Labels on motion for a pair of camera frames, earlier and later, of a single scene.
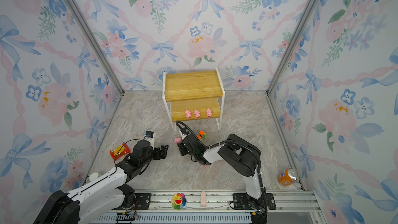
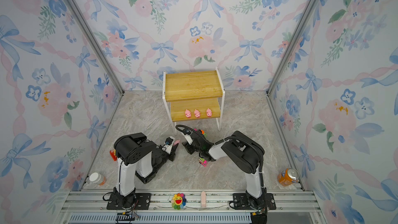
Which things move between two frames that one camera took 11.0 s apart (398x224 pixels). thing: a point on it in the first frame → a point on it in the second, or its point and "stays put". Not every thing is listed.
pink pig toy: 187,113 stays put
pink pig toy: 209,112 stays put
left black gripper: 164,151 → 172,154
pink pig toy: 197,113 stays put
